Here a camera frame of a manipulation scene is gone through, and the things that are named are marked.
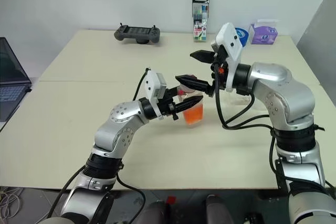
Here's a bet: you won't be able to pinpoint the white floor cables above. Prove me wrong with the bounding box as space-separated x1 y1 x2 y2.
0 186 24 219

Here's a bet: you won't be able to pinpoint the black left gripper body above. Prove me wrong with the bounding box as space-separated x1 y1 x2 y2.
156 90 181 122

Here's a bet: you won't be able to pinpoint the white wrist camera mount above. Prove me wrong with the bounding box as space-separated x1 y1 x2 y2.
145 70 167 119
211 23 249 93

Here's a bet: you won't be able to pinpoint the blue tape roll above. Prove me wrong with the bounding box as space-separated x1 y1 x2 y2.
235 27 249 48

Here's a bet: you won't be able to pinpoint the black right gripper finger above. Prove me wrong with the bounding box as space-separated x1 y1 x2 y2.
175 74 212 94
190 50 215 65

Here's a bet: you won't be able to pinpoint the purple tissue box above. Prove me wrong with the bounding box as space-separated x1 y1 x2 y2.
249 19 279 45

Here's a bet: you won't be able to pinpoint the marker pen set case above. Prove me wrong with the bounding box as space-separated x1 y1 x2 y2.
191 0 211 43

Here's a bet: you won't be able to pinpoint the grey handheld remote controller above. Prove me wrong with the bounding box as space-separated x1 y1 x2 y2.
114 23 161 45

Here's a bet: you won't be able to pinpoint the clear wine glass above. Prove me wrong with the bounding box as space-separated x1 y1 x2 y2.
223 92 265 112

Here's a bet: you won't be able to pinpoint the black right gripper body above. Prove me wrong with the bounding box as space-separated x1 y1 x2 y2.
207 47 229 98

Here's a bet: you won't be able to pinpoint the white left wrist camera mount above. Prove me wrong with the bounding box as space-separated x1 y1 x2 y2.
145 70 167 119

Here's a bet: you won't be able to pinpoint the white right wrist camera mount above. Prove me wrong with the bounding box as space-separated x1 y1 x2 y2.
211 23 249 93

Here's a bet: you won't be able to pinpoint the dark laptop computer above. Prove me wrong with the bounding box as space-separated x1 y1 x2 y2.
0 37 33 122

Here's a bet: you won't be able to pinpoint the dark rounded shape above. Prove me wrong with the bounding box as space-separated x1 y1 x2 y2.
206 194 232 224

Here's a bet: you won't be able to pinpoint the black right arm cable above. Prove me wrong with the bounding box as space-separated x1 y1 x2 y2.
214 61 283 190

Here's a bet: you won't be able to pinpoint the grey partition panel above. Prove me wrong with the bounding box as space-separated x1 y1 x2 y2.
296 0 336 86

